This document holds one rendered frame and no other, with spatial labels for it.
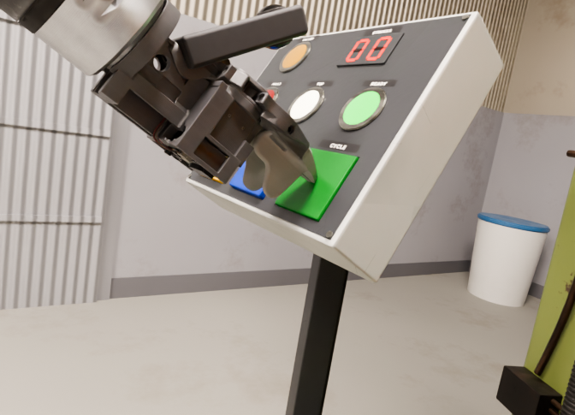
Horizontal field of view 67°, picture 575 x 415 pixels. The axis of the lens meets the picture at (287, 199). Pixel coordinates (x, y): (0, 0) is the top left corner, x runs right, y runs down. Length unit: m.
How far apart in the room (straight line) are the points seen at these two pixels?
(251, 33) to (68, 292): 2.32
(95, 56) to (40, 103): 2.06
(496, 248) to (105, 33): 3.69
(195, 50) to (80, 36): 0.08
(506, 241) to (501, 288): 0.39
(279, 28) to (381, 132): 0.14
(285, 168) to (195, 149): 0.10
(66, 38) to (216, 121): 0.11
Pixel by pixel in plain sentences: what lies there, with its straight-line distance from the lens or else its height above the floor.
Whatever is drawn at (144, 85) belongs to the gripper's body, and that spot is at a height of 1.07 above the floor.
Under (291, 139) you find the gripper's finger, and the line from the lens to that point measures 0.38.
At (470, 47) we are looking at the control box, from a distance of 0.50.
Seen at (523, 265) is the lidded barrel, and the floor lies 0.35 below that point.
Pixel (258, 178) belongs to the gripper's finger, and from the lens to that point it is 0.43.
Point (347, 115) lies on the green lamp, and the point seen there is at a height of 1.08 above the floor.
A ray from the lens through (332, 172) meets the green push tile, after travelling 0.44.
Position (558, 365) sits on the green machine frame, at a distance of 0.60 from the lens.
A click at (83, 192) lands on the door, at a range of 2.45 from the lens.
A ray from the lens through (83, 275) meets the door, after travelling 2.58.
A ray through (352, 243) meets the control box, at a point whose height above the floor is 0.96.
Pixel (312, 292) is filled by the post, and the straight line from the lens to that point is 0.62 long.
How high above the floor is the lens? 1.05
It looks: 8 degrees down
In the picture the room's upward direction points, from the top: 9 degrees clockwise
